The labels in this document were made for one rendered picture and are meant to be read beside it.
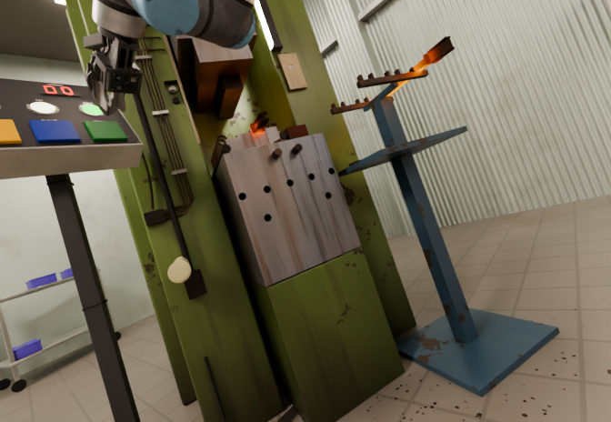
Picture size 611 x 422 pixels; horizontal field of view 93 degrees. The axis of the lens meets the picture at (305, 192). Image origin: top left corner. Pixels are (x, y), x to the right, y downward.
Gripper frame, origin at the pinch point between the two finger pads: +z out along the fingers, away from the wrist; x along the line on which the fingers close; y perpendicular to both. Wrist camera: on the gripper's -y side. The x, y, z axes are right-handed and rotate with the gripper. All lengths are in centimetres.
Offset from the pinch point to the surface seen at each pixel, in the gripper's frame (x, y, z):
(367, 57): 290, -111, -11
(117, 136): 1.5, 4.1, 5.3
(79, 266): -10.4, 21.5, 30.7
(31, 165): -15.3, 6.5, 10.8
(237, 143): 38.9, 5.6, 7.8
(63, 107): -6.0, -9.2, 6.1
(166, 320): 25, 20, 97
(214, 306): 24, 39, 53
